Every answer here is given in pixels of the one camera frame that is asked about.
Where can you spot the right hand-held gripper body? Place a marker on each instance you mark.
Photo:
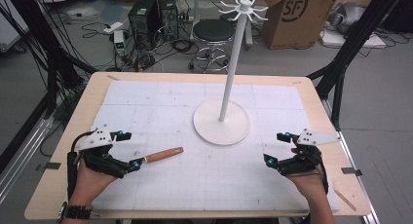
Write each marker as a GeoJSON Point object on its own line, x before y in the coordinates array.
{"type": "Point", "coordinates": [303, 160]}

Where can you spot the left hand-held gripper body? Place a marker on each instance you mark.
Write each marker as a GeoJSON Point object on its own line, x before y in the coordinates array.
{"type": "Point", "coordinates": [97, 159]}

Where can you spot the person's right hand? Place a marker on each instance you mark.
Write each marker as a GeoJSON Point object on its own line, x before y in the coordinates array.
{"type": "Point", "coordinates": [310, 185]}

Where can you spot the person's left hand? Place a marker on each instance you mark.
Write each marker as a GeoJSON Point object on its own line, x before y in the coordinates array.
{"type": "Point", "coordinates": [87, 185]}

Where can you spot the black tape strip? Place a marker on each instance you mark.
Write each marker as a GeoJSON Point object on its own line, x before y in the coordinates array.
{"type": "Point", "coordinates": [351, 171]}
{"type": "Point", "coordinates": [52, 166]}

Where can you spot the black wrist watch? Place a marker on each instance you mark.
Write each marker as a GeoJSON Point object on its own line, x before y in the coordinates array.
{"type": "Point", "coordinates": [76, 211]}

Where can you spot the thin wooden stick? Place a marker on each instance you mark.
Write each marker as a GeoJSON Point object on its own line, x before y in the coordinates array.
{"type": "Point", "coordinates": [345, 199]}

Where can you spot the white hook stand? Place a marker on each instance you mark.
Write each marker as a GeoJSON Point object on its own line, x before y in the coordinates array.
{"type": "Point", "coordinates": [224, 120]}

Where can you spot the white grid mat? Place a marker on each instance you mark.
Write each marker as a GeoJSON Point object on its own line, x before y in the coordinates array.
{"type": "Point", "coordinates": [201, 178]}

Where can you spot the small white device with display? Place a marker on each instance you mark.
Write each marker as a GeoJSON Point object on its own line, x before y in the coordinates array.
{"type": "Point", "coordinates": [119, 42]}

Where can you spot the white power strip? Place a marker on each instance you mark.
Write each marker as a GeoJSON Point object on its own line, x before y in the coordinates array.
{"type": "Point", "coordinates": [112, 27]}

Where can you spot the cardboard box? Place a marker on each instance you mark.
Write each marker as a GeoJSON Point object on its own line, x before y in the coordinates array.
{"type": "Point", "coordinates": [293, 21]}

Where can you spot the white flat board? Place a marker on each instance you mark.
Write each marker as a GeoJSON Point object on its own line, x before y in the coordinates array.
{"type": "Point", "coordinates": [354, 40]}

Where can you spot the large black computer tower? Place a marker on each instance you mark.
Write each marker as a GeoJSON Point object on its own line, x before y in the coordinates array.
{"type": "Point", "coordinates": [142, 19]}

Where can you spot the slim black computer tower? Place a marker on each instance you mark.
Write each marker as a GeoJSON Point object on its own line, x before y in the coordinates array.
{"type": "Point", "coordinates": [168, 18]}

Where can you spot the black round stool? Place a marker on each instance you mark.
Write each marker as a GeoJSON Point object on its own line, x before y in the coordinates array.
{"type": "Point", "coordinates": [212, 30]}

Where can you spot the grey bag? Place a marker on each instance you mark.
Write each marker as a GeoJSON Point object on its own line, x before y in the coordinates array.
{"type": "Point", "coordinates": [345, 16]}

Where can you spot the black metal frame stand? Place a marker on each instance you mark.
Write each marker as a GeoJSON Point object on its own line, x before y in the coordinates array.
{"type": "Point", "coordinates": [48, 48]}
{"type": "Point", "coordinates": [350, 45]}

